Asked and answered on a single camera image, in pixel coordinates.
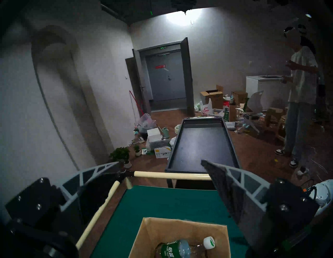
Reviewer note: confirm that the white yellow product box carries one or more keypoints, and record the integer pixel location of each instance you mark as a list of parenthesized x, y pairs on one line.
[(162, 153)]

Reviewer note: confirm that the white plastic chair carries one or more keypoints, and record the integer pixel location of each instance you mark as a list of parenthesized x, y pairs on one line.
[(255, 104)]

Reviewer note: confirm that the brown cardboard box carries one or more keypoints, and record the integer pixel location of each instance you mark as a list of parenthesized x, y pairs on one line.
[(182, 231)]

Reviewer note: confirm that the clear bottle green label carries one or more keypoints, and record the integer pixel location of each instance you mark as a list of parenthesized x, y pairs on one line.
[(179, 251)]

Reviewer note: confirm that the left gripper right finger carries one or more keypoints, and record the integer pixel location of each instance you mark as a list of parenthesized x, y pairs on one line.
[(260, 208)]

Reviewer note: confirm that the tiny potted plant white pot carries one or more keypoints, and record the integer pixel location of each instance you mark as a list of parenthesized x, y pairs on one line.
[(137, 150)]

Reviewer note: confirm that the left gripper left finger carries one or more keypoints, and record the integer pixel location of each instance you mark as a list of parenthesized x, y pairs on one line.
[(39, 202)]

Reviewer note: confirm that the white low cabinet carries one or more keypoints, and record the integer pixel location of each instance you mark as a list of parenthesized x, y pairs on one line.
[(268, 91)]

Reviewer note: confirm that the white floor adapter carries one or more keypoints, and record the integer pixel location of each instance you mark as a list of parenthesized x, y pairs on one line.
[(303, 171)]

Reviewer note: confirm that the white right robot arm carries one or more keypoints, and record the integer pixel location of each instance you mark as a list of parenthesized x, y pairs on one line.
[(325, 192)]

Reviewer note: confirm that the open cardboard carton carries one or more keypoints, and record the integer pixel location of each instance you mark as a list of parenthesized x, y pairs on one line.
[(214, 98)]

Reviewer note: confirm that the person in white shirt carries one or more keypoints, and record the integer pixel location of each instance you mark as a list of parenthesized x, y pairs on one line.
[(303, 78)]

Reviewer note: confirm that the small green potted plant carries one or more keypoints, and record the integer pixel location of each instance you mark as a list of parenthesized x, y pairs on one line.
[(120, 155)]

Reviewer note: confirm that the white plastic bag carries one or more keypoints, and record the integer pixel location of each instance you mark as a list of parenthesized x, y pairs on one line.
[(207, 109)]

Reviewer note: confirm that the plain white box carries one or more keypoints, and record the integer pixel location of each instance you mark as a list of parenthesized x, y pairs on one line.
[(154, 134)]

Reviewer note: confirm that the black utility cart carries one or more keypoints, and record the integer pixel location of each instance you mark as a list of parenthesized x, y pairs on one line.
[(203, 145)]

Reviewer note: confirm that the dark grey door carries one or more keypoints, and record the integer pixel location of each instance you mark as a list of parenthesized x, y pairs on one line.
[(166, 78)]

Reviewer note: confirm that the green shelf cart cream rails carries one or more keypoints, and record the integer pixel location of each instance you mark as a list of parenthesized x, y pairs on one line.
[(169, 202)]

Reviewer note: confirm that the pale green mug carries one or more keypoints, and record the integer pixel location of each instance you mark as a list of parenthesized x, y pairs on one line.
[(165, 132)]

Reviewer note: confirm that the light wooden stool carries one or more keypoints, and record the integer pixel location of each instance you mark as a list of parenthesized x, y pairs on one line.
[(273, 114)]

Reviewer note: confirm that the closed brown cardboard carton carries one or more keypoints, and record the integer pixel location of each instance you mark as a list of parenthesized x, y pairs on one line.
[(239, 96)]

